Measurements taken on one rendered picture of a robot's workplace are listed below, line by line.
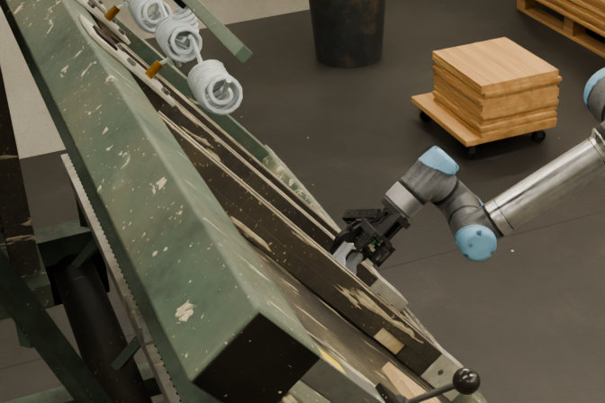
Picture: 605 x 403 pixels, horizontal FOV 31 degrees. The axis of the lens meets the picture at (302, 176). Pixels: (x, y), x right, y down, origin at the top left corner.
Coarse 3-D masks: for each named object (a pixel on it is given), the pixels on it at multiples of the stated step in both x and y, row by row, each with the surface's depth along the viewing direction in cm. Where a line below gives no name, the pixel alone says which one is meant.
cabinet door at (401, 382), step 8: (384, 368) 198; (392, 368) 197; (392, 376) 196; (400, 376) 195; (400, 384) 193; (408, 384) 194; (416, 384) 202; (400, 392) 192; (408, 392) 191; (416, 392) 194; (424, 392) 202; (432, 400) 202
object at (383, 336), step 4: (384, 328) 221; (380, 332) 221; (384, 332) 221; (388, 332) 221; (376, 336) 221; (380, 336) 221; (384, 336) 222; (388, 336) 222; (392, 336) 222; (380, 340) 221; (384, 340) 222; (388, 340) 222; (392, 340) 223; (396, 340) 223; (384, 344) 222; (388, 344) 223; (392, 344) 223; (396, 344) 224; (400, 344) 224; (388, 348) 223; (392, 348) 224; (396, 348) 224; (400, 348) 224; (392, 352) 224; (396, 352) 225
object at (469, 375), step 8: (464, 368) 146; (472, 368) 146; (456, 376) 146; (464, 376) 145; (472, 376) 145; (448, 384) 147; (456, 384) 145; (464, 384) 145; (472, 384) 145; (432, 392) 149; (440, 392) 148; (464, 392) 145; (472, 392) 145; (400, 400) 150; (408, 400) 150; (416, 400) 150; (424, 400) 150
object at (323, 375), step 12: (324, 360) 139; (336, 360) 145; (312, 372) 139; (324, 372) 140; (336, 372) 141; (348, 372) 145; (312, 384) 140; (324, 384) 141; (336, 384) 142; (348, 384) 142; (360, 384) 145; (324, 396) 142; (336, 396) 142; (348, 396) 143; (360, 396) 144; (372, 396) 145
